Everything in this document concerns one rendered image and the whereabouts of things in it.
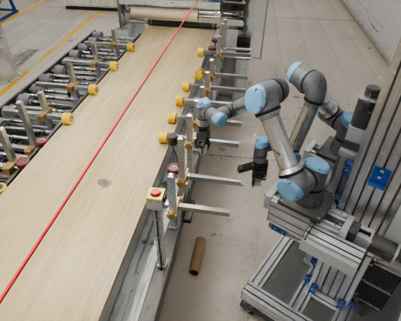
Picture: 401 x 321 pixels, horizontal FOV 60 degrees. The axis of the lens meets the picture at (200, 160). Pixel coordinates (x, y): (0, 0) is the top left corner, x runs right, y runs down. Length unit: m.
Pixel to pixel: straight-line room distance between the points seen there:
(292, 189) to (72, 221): 1.10
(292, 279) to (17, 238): 1.67
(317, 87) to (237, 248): 1.55
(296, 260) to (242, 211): 0.75
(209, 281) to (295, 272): 0.62
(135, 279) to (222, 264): 0.97
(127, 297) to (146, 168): 0.73
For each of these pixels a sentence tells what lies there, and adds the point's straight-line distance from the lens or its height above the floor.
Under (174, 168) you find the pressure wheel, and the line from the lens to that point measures 2.12.
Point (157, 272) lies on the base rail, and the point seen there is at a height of 0.70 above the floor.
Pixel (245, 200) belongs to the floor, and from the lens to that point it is 3.22.
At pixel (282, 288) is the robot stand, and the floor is 0.21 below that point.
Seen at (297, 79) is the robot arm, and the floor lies 1.52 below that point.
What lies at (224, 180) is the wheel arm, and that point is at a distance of 2.11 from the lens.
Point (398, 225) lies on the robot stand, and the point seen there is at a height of 1.05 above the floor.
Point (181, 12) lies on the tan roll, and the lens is 4.36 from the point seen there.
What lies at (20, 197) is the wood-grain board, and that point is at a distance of 2.16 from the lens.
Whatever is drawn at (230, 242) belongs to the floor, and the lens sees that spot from 2.89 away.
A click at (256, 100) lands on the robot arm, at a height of 1.55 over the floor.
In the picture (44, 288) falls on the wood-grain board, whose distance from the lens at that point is 1.72.
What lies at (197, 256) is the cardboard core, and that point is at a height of 0.08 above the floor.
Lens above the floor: 2.26
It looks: 39 degrees down
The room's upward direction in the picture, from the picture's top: 1 degrees clockwise
